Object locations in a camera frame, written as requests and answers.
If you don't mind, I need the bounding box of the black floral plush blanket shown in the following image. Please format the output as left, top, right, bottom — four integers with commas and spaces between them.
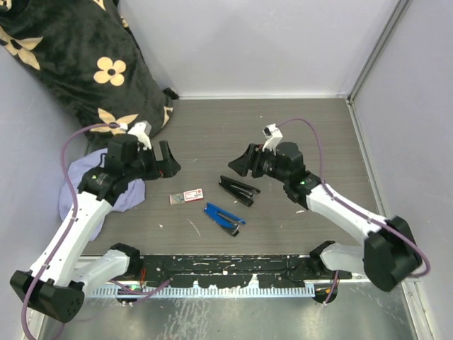
1, 1, 177, 149

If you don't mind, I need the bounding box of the aluminium corner frame post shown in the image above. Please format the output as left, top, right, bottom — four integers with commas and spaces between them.
345, 0, 415, 103

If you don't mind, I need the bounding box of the white red staple box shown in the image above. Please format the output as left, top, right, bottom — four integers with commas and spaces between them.
169, 188, 204, 205

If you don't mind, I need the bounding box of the white slotted cable duct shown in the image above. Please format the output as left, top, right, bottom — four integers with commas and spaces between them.
88, 282, 316, 299

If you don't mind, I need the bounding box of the aluminium slotted rail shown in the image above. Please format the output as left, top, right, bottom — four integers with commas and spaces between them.
35, 253, 422, 284

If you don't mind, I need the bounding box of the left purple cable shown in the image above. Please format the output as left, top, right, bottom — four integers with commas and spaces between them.
23, 122, 174, 340

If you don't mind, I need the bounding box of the black mounting base plate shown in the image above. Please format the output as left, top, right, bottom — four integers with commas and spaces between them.
115, 254, 335, 289

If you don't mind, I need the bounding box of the blue stapler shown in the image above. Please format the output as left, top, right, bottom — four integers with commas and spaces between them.
204, 203, 246, 237

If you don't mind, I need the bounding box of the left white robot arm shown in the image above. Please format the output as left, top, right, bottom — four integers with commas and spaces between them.
10, 135, 181, 324

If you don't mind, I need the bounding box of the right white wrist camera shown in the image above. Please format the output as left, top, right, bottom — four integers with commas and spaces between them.
262, 123, 283, 152

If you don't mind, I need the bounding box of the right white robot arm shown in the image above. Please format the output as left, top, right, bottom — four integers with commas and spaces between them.
228, 142, 422, 292

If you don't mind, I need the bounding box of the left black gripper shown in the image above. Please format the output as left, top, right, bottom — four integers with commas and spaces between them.
125, 140, 180, 182

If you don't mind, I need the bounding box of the black stapler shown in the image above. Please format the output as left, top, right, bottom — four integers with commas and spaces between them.
219, 175, 260, 207

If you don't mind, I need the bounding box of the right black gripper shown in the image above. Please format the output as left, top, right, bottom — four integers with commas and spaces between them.
228, 144, 289, 184

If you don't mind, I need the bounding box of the lavender crumpled cloth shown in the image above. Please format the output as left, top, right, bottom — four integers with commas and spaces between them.
58, 148, 147, 242

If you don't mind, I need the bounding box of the purple cable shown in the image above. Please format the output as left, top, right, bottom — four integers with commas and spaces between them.
23, 122, 174, 340
275, 118, 431, 305

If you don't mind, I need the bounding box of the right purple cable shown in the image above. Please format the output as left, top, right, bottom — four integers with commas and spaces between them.
275, 118, 431, 305

